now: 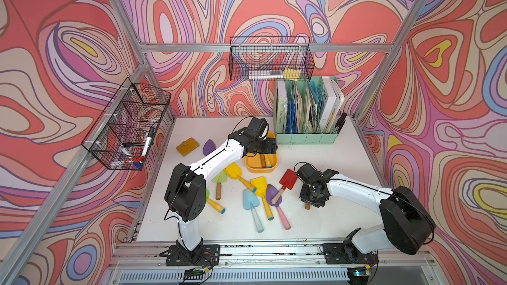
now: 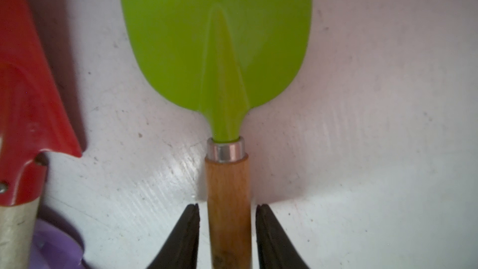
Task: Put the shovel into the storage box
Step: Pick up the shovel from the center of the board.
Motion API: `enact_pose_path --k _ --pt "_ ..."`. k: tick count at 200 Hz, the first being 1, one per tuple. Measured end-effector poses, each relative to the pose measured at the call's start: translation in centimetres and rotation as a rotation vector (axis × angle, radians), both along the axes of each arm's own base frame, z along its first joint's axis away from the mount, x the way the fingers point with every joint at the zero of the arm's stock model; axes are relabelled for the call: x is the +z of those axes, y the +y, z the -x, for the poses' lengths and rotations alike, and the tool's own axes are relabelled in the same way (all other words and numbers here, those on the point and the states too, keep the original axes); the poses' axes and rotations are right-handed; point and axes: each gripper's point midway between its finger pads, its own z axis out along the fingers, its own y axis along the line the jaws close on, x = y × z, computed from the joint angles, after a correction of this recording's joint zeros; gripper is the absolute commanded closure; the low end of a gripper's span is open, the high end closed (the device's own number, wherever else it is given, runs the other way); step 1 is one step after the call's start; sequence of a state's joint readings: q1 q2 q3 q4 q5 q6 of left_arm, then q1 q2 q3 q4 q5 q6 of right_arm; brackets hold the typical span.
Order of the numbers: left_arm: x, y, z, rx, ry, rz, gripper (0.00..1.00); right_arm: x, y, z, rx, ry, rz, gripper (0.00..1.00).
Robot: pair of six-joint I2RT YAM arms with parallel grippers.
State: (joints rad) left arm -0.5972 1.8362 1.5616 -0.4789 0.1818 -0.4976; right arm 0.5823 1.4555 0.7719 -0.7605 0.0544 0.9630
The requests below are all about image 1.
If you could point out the red shovel wooden handle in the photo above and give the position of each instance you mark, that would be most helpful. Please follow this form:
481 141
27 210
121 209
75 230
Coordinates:
287 181

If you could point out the yellow sponge in basket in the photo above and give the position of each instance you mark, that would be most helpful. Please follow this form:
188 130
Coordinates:
291 74

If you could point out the black wire basket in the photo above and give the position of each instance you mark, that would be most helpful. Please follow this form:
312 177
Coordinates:
117 139
266 57

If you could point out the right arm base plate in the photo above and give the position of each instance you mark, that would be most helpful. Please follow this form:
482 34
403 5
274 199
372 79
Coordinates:
346 254

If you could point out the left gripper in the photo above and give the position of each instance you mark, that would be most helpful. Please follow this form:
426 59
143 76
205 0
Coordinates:
270 146

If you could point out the black white marker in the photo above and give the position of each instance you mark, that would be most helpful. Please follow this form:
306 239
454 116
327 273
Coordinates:
148 142

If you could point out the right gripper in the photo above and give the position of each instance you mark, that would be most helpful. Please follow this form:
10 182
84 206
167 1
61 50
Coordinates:
304 198

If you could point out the light green trowel wooden handle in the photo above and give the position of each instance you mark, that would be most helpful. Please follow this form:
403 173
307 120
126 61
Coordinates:
218 180

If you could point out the yellow scoop orange handle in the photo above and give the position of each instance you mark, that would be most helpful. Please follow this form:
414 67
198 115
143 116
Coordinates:
235 172

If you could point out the purple trowel pink handle front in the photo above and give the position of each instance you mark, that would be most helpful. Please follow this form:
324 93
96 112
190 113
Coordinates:
270 195

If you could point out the light blue trowel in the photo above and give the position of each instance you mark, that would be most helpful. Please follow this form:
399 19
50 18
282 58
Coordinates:
250 203

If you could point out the black wire basket back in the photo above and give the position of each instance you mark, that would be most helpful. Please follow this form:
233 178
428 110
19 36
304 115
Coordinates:
266 57

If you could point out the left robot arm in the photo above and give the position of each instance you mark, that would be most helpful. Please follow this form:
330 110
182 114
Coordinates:
186 191

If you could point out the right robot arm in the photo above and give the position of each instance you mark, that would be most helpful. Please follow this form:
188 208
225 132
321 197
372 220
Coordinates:
406 224

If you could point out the purple trowel pink handle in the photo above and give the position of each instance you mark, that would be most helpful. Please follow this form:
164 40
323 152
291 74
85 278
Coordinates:
208 147
270 195

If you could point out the black wire basket left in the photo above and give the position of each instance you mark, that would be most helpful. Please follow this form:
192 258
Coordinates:
117 139

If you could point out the white book in organizer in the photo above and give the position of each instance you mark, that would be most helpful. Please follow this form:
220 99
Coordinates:
332 101

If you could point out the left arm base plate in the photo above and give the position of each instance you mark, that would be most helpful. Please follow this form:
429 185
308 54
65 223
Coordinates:
177 255

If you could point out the green trowel yellow handle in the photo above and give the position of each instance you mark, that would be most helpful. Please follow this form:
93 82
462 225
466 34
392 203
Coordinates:
213 204

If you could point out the mint green file organizer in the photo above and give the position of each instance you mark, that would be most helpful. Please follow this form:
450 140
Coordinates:
297 113

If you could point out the yellow storage box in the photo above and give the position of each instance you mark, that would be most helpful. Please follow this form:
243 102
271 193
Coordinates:
253 164

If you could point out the yellow shovel wooden handle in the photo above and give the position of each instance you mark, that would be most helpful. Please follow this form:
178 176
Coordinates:
262 160

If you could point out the black stapler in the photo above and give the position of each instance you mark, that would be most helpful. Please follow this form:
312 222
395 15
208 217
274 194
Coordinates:
340 122

